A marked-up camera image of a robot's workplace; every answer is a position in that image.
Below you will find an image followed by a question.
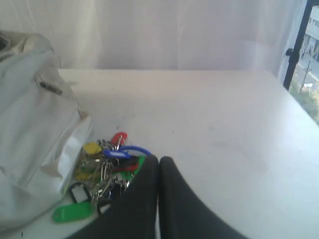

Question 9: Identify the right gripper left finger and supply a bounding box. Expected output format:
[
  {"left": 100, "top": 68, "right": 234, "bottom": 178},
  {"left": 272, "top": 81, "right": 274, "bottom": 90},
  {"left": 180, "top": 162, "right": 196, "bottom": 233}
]
[{"left": 69, "top": 155, "right": 159, "bottom": 239}]

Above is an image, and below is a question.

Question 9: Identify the beige duffel bag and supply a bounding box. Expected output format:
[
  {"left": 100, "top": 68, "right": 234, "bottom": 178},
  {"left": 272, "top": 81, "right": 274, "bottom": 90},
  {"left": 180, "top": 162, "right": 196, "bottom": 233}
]
[{"left": 0, "top": 31, "right": 92, "bottom": 233}]

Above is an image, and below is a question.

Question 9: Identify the white backdrop curtain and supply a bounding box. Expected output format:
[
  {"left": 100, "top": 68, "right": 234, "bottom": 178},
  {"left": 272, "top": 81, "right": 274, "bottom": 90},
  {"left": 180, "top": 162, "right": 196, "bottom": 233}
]
[{"left": 0, "top": 0, "right": 306, "bottom": 81}]

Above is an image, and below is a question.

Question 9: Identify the bunch of colourful key tags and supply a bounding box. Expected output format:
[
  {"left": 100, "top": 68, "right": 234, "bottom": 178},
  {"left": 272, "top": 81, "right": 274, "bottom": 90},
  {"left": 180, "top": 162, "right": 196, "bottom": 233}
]
[{"left": 52, "top": 131, "right": 151, "bottom": 224}]

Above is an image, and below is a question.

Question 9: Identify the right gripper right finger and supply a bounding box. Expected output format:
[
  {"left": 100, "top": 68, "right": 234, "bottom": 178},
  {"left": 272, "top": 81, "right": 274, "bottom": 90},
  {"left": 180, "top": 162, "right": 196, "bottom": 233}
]
[{"left": 159, "top": 156, "right": 245, "bottom": 239}]

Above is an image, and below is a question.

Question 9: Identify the dark object at right edge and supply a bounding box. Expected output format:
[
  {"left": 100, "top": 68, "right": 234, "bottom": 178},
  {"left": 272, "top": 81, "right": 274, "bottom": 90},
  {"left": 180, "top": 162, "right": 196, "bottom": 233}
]
[{"left": 283, "top": 0, "right": 319, "bottom": 91}]

